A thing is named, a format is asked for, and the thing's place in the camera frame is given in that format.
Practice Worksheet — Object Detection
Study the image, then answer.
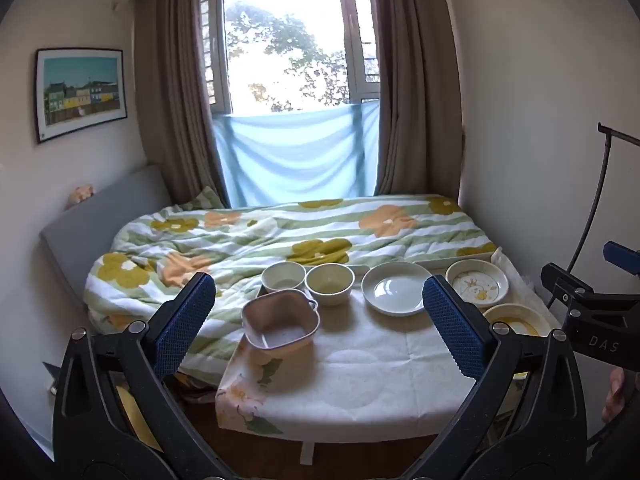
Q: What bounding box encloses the person's right hand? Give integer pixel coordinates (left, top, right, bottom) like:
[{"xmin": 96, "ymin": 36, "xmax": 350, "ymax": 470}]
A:
[{"xmin": 602, "ymin": 366, "xmax": 629, "ymax": 426}]

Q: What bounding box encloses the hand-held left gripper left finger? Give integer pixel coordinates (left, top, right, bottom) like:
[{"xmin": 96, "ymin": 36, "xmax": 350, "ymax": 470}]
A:
[{"xmin": 52, "ymin": 271, "xmax": 236, "ymax": 480}]

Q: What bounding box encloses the window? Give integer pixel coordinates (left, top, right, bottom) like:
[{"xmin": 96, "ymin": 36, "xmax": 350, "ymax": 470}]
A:
[{"xmin": 200, "ymin": 0, "xmax": 381, "ymax": 116}]

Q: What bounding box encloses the white bowl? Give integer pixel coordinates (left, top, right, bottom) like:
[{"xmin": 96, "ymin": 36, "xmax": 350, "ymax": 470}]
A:
[{"xmin": 261, "ymin": 261, "xmax": 307, "ymax": 295}]

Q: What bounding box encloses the floral striped blanket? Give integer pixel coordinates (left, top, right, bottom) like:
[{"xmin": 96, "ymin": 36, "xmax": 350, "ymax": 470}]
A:
[{"xmin": 82, "ymin": 194, "xmax": 501, "ymax": 386}]

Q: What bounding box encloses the yellow rim plate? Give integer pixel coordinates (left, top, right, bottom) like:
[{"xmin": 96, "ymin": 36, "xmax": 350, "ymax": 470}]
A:
[{"xmin": 482, "ymin": 303, "xmax": 553, "ymax": 381}]

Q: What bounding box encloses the plain white plate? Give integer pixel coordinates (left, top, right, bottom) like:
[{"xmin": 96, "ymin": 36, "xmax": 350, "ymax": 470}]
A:
[{"xmin": 361, "ymin": 262, "xmax": 435, "ymax": 317}]

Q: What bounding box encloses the light blue cloth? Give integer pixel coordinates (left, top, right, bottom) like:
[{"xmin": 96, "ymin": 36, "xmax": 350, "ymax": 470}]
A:
[{"xmin": 212, "ymin": 100, "xmax": 382, "ymax": 208}]

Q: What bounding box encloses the brown curtain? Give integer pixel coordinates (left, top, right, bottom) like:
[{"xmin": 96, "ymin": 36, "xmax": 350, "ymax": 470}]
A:
[
  {"xmin": 367, "ymin": 0, "xmax": 463, "ymax": 206},
  {"xmin": 132, "ymin": 0, "xmax": 231, "ymax": 208}
]

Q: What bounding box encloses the grey headboard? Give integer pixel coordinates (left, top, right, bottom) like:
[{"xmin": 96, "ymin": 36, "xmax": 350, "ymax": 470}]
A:
[{"xmin": 39, "ymin": 164, "xmax": 173, "ymax": 316}]

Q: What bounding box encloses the framed houses picture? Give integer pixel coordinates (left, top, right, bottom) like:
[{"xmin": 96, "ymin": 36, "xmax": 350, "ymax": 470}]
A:
[{"xmin": 34, "ymin": 48, "xmax": 128, "ymax": 145}]

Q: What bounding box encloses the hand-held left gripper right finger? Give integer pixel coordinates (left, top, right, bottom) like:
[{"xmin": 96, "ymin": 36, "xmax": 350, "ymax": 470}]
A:
[{"xmin": 395, "ymin": 275, "xmax": 588, "ymax": 480}]

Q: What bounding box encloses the white floral tablecloth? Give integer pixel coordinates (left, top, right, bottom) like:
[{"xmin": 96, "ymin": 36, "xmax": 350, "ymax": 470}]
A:
[{"xmin": 215, "ymin": 260, "xmax": 566, "ymax": 436}]

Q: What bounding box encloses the small plush toy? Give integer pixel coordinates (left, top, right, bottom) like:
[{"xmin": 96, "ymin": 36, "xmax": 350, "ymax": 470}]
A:
[{"xmin": 65, "ymin": 184, "xmax": 96, "ymax": 211}]

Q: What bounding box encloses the pink square bowl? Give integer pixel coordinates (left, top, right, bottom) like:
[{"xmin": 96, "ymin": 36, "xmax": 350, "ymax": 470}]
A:
[{"xmin": 241, "ymin": 288, "xmax": 321, "ymax": 358}]

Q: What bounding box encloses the duck print plate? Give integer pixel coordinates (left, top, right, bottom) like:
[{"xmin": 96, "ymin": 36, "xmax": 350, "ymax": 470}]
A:
[{"xmin": 445, "ymin": 259, "xmax": 510, "ymax": 308}]

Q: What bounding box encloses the cream bowl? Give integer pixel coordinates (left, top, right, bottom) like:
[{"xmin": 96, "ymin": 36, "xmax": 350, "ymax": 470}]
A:
[{"xmin": 305, "ymin": 263, "xmax": 356, "ymax": 307}]

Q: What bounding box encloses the green patterned pillow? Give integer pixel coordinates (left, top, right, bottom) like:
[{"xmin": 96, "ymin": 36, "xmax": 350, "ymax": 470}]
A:
[{"xmin": 180, "ymin": 186, "xmax": 226, "ymax": 211}]

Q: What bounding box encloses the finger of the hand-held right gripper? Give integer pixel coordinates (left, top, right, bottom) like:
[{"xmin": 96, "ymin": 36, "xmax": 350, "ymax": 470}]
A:
[{"xmin": 602, "ymin": 240, "xmax": 640, "ymax": 277}]

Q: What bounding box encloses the black metal stand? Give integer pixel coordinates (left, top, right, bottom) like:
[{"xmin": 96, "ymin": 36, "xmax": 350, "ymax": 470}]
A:
[{"xmin": 547, "ymin": 121, "xmax": 640, "ymax": 308}]

